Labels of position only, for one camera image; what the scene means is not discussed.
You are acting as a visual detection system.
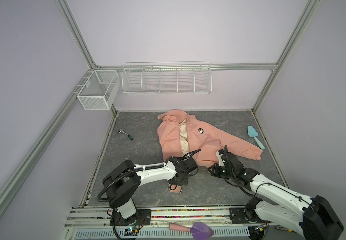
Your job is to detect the pink zip jacket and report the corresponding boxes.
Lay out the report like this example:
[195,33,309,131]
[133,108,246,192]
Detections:
[156,109,263,194]

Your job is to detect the small green-handled screwdriver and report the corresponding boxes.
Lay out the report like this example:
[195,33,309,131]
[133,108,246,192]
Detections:
[118,129,134,141]

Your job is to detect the yellow-handled pliers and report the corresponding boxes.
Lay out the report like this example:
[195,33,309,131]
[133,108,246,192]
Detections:
[275,226,293,232]

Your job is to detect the white mesh box basket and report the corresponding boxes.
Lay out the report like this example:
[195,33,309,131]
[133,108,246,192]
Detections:
[77,70,120,111]

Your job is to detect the white wire shelf basket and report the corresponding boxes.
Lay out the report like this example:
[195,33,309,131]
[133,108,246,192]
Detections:
[122,62,212,95]

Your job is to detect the teal plastic trowel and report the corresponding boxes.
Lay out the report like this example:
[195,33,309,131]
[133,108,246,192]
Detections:
[247,126,265,150]

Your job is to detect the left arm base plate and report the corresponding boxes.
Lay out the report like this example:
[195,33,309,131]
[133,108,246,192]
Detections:
[110,209,152,227]

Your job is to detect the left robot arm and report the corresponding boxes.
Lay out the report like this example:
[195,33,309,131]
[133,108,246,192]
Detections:
[96,149,201,220]

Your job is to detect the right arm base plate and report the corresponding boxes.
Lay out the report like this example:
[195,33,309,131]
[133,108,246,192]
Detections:
[229,207,265,224]

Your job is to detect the purple pink-handled scoop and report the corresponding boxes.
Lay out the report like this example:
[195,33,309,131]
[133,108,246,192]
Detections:
[169,222,214,240]

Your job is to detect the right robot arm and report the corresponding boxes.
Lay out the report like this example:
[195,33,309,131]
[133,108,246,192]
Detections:
[208,149,344,240]

